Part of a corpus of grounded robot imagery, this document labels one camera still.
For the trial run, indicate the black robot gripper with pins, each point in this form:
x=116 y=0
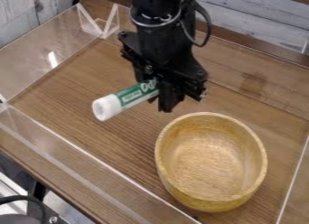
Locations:
x=160 y=50

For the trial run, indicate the green and white marker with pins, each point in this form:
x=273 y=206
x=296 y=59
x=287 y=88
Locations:
x=113 y=104

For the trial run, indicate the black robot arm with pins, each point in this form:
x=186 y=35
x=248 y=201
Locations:
x=165 y=11

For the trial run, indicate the brown wooden bowl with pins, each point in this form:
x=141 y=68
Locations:
x=211 y=160

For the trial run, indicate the clear acrylic corner bracket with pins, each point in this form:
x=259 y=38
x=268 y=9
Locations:
x=97 y=26

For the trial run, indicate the clear acrylic front wall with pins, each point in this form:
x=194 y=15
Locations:
x=101 y=192

